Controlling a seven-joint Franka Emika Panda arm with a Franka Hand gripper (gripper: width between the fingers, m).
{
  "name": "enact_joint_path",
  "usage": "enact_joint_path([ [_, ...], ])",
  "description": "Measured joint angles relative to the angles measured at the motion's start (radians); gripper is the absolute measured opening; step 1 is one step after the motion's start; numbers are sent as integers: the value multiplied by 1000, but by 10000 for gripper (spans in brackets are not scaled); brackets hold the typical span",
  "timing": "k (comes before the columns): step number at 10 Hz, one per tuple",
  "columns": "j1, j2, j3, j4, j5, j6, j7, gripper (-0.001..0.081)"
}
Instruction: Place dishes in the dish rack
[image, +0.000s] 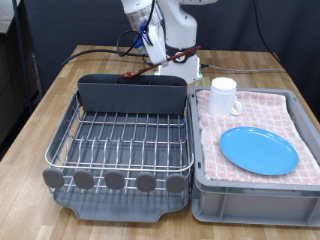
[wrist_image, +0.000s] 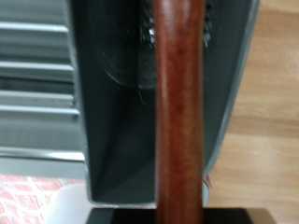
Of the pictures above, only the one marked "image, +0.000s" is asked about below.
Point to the pink checked cloth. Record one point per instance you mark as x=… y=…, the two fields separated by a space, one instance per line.
x=266 y=110

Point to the blue plate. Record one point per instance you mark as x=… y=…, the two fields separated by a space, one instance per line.
x=260 y=151

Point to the black backdrop curtain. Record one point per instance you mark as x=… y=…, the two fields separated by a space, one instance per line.
x=46 y=60

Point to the black metal pole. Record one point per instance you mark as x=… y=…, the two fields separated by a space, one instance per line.
x=23 y=60

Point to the gray plastic crate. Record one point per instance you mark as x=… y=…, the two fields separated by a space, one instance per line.
x=253 y=203

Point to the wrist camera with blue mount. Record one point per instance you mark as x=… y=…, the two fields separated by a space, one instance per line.
x=140 y=36

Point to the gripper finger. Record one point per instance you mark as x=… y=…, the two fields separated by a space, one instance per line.
x=164 y=63

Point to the dark gray cutlery holder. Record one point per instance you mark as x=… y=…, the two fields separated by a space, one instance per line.
x=133 y=98

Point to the white plastic mug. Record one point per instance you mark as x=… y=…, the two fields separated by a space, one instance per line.
x=220 y=100

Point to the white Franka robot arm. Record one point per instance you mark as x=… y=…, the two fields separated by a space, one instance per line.
x=180 y=26

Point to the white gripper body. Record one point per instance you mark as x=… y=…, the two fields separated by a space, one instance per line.
x=155 y=43

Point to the gray dish drying rack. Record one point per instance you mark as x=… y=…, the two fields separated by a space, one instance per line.
x=120 y=206

